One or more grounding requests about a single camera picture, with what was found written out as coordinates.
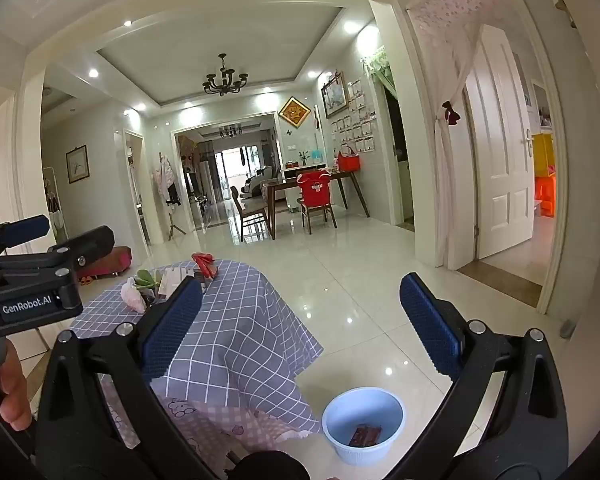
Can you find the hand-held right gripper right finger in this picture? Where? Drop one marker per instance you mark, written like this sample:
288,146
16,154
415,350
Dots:
430,330

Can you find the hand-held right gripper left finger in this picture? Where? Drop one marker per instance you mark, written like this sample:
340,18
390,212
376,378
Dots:
172,330

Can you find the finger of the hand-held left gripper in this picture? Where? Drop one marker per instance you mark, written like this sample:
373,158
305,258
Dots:
25,230
90,242

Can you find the white and blue paper carton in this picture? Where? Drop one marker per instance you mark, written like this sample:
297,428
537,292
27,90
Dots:
172,277

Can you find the pink plastic bag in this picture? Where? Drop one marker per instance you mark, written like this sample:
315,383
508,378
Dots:
132,296

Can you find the green wrapper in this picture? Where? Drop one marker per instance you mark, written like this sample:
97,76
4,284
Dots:
144,277

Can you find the light blue plastic basin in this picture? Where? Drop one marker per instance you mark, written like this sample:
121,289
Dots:
340,425

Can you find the person's left hand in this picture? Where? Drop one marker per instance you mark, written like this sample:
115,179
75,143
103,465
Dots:
12,390

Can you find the red upholstered bench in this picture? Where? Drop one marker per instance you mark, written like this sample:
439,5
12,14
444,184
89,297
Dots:
115,260

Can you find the white clothes rack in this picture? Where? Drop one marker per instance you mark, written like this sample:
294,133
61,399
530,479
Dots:
55,210

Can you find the grey checked tablecloth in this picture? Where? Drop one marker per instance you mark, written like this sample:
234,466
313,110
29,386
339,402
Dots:
240,320

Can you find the wooden coat stand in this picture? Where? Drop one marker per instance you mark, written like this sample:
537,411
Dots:
172,225

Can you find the white pink jacket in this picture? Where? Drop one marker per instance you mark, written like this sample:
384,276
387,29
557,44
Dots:
164,177

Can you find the pink checked cloth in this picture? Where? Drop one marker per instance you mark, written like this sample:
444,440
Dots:
205,425

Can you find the dark red snack wrapper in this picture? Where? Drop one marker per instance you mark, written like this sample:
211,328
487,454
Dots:
365,435

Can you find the wooden dining chair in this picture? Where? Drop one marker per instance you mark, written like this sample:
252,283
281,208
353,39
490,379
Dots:
250,217

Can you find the wooden chair with red cover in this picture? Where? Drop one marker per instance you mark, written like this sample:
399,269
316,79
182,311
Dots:
320,215

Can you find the grey sofa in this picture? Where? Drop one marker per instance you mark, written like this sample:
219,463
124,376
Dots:
260,180

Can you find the small black chandelier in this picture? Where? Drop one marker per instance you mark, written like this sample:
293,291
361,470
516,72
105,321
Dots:
230,132

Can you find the red shirt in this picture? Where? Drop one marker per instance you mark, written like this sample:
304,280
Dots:
315,190

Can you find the white door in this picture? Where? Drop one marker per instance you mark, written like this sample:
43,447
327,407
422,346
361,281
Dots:
495,160

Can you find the wooden dining table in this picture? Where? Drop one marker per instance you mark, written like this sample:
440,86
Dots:
285,185

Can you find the red bag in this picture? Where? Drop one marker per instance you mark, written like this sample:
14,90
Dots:
348,162

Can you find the white sideboard cabinet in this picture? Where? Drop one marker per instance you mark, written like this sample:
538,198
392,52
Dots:
292,172

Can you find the yellow cabinet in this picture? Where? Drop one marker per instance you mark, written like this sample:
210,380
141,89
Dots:
542,155

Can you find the dark red bow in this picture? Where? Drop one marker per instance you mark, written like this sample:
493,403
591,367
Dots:
451,112

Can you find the red gold diamond picture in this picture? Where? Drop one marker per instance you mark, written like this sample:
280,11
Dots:
294,112

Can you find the framed painting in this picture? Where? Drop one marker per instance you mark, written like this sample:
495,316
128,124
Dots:
335,97

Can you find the green valance curtain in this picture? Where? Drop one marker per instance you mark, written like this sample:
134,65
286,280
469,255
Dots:
382,67

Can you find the pink lace curtain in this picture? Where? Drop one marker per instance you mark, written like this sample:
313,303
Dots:
450,25

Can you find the framed wall picture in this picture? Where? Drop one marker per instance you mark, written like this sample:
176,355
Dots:
77,164

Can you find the group of wall certificates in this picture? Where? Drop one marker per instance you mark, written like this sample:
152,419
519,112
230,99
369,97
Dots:
355,130

